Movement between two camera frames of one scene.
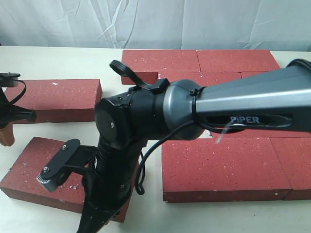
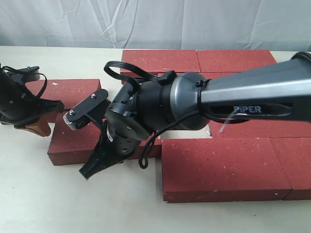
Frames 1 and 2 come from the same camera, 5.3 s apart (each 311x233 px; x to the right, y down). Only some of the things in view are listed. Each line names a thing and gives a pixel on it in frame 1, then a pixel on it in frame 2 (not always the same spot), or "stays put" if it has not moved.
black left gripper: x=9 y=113 → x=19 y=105
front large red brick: x=219 y=169 stays put
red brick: x=204 y=78 stays put
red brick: x=236 y=60 stays put
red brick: x=256 y=134 stays put
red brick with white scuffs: x=20 y=178 → x=79 y=147
